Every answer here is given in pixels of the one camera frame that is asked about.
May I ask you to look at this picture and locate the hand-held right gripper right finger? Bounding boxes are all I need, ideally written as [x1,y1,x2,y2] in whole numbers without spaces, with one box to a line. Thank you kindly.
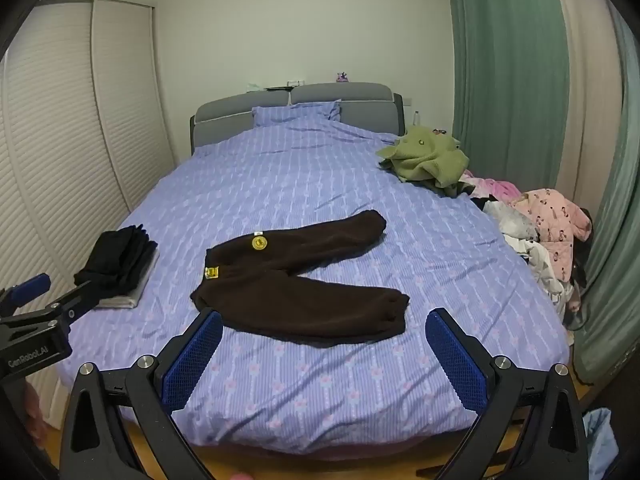
[425,307,591,480]

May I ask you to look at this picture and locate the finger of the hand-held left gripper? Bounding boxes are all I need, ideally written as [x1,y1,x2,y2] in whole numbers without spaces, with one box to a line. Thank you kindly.
[46,281,94,323]
[0,273,52,313]

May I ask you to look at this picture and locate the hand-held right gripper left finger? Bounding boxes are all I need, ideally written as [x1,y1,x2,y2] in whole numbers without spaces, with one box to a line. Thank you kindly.
[59,307,224,480]

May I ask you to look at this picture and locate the brown fleece pants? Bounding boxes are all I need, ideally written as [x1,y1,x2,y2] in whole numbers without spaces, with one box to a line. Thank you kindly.
[190,209,411,347]

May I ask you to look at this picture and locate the grey folded cloth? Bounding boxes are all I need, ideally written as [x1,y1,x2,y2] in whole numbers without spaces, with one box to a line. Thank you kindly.
[95,250,161,310]

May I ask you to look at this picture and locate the stack of black folded clothes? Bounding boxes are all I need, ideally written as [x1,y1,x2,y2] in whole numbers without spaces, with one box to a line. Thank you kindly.
[74,225,158,299]

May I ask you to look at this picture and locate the white crumpled garment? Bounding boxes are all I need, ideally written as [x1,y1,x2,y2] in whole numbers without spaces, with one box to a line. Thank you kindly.
[522,240,571,307]

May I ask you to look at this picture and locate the white and grey garment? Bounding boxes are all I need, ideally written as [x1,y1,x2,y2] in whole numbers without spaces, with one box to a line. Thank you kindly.
[481,200,540,253]

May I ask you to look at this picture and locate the white louvred wardrobe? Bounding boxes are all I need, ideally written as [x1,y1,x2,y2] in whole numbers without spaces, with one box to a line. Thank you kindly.
[0,0,178,431]

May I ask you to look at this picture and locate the light blue cloth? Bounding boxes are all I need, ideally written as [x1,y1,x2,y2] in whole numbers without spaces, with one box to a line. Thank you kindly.
[581,407,614,480]

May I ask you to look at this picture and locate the pink printed jacket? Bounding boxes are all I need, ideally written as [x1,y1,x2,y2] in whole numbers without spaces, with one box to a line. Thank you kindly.
[511,188,594,282]

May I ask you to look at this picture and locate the pink cloth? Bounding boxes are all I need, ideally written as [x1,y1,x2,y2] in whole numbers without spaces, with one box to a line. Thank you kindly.
[462,171,522,203]

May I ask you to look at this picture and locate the green curtain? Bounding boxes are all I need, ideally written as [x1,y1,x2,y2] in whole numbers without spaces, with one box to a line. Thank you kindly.
[570,7,640,386]
[442,0,572,137]

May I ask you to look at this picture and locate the green fleece garment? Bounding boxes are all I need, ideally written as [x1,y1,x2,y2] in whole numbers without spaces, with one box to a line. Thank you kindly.
[376,125,471,198]

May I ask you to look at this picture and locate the purple floral duvet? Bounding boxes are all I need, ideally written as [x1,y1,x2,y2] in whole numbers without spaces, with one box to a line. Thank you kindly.
[55,105,572,457]

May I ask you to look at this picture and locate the grey padded headboard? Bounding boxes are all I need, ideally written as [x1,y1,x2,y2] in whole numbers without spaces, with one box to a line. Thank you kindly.
[190,81,405,150]

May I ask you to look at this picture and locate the purple floral pillow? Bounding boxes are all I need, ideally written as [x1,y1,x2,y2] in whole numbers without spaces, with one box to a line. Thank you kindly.
[251,100,344,129]

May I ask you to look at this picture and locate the beige curtain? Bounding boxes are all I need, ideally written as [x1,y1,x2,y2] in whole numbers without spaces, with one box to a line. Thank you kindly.
[547,0,627,211]

